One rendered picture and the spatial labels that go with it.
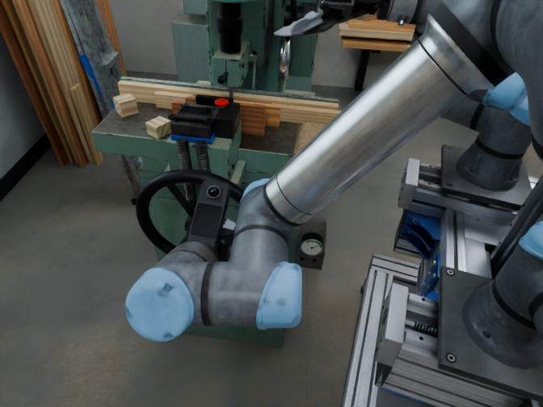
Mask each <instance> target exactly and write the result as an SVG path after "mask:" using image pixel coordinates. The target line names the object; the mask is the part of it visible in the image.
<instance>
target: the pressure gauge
mask: <svg viewBox="0 0 543 407"><path fill-rule="evenodd" d="M315 246H317V247H315ZM311 247H314V248H313V249H311ZM300 249H301V251H302V252H303V253H304V254H307V255H309V256H316V255H319V254H321V253H322V251H323V250H324V240H323V237H322V236H321V235H319V234H317V233H306V234H304V235H303V236H302V238H301V245H300Z"/></svg>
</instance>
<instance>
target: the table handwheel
mask: <svg viewBox="0 0 543 407"><path fill-rule="evenodd" d="M204 180H210V181H215V182H220V183H227V184H228V185H229V190H230V198H232V199H233V200H235V201H236V202H237V203H238V204H240V201H241V199H242V197H243V193H244V190H243V189H242V188H241V187H239V186H238V185H236V184H235V183H232V182H231V181H230V180H228V179H226V178H223V177H221V176H219V175H217V174H213V173H210V172H207V171H202V170H191V169H181V170H170V171H167V172H164V173H161V174H159V175H157V176H155V177H153V178H152V179H150V180H149V181H148V182H147V183H146V184H145V185H144V186H143V187H142V188H141V190H140V192H139V194H138V196H137V201H136V215H137V220H138V223H139V225H140V227H141V229H142V231H143V233H144V234H145V235H146V236H147V238H148V239H149V240H150V241H151V242H152V243H153V244H154V245H155V246H156V247H158V248H159V249H160V250H161V251H162V252H164V253H165V254H169V253H170V252H171V251H172V250H173V249H174V248H175V247H176V246H175V245H173V244H172V243H170V242H169V241H168V240H167V239H166V238H164V237H163V236H162V235H161V234H160V232H159V231H158V230H156V228H155V227H154V224H153V223H152V220H151V219H150V215H149V203H150V200H151V199H152V197H153V196H154V194H155V193H156V192H157V191H159V190H160V189H162V188H163V187H167V188H168V189H169V191H170V192H171V193H172V195H173V196H174V197H175V198H176V199H177V200H178V201H179V203H180V204H181V206H182V207H183V209H184V210H185V211H186V213H187V214H188V218H187V220H186V223H185V225H184V228H185V231H187V228H188V227H189V225H190V224H192V219H193V216H194V212H195V208H193V207H192V206H191V205H190V204H189V203H188V201H187V200H186V199H185V197H184V196H183V194H182V193H181V192H180V190H179V189H178V188H177V186H176V185H175V184H176V183H195V184H200V185H202V182H203V181H204ZM185 241H187V238H186V236H185V238H184V239H183V240H182V241H181V242H180V243H179V245H180V244H182V243H184V242H185ZM177 246H178V245H177Z"/></svg>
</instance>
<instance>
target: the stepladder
mask: <svg viewBox="0 0 543 407"><path fill-rule="evenodd" d="M96 1H97V0H60V2H61V5H62V8H63V11H64V12H65V17H66V18H67V21H68V24H69V27H70V30H71V32H72V34H73V37H74V41H75V43H76V45H77V48H78V51H79V54H80V55H79V56H78V58H79V59H80V61H81V62H82V64H83V66H84V67H85V70H86V73H87V76H88V78H89V80H90V84H91V87H92V89H93V91H94V94H95V97H96V100H97V103H98V105H99V109H100V111H101V113H102V116H103V118H105V117H106V116H107V115H108V114H109V113H110V112H111V111H112V110H113V109H114V108H115V104H114V100H113V97H115V96H118V95H120V92H119V90H118V87H117V85H116V81H117V83H118V82H119V81H121V80H120V79H121V78H122V77H123V76H124V75H123V73H122V70H121V68H120V64H119V62H118V60H119V59H120V53H119V52H115V50H114V48H113V46H112V42H111V40H110V37H109V35H108V33H107V29H106V26H105V24H104V21H103V18H102V15H101V13H100V10H99V7H98V4H97V2H96ZM83 9H84V11H85V14H86V16H85V15H84V12H83ZM86 19H87V21H88V22H87V21H86ZM88 24H89V25H90V27H89V25H88ZM91 33H92V34H91ZM93 37H94V38H93ZM114 76H115V78H116V80H115V78H114ZM117 157H118V159H119V162H120V165H121V168H122V170H123V173H124V176H125V179H126V181H127V184H128V188H129V190H130V192H131V195H132V197H133V198H132V200H131V201H132V204H133V205H136V201H137V196H138V194H139V193H138V191H137V187H136V185H135V182H134V180H133V176H132V173H131V170H130V169H129V166H128V165H131V167H132V169H133V173H134V175H135V177H136V180H137V183H138V185H139V187H140V189H141V181H140V178H139V174H138V168H139V167H140V165H141V163H142V162H143V161H142V157H134V156H127V157H128V160H127V159H126V156H125V155H120V154H117Z"/></svg>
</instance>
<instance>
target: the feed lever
mask: <svg viewBox="0 0 543 407"><path fill-rule="evenodd" d="M290 2H291V5H290V4H287V6H286V7H285V12H284V27H287V26H289V25H291V24H292V23H293V22H295V21H298V20H299V19H302V18H304V17H305V6H299V5H297V0H290Z"/></svg>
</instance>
